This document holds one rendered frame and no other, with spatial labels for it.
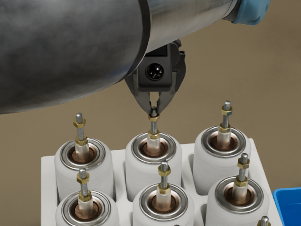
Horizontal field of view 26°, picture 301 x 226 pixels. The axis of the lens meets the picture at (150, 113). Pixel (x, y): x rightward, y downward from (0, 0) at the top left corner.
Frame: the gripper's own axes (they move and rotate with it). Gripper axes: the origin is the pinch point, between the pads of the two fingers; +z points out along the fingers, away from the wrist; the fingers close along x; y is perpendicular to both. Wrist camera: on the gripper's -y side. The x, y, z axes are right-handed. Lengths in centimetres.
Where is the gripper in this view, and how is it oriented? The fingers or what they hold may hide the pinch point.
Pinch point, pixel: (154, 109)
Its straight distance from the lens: 101.9
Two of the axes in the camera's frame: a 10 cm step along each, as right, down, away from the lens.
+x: -10.0, 0.5, -0.6
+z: 0.0, 7.5, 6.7
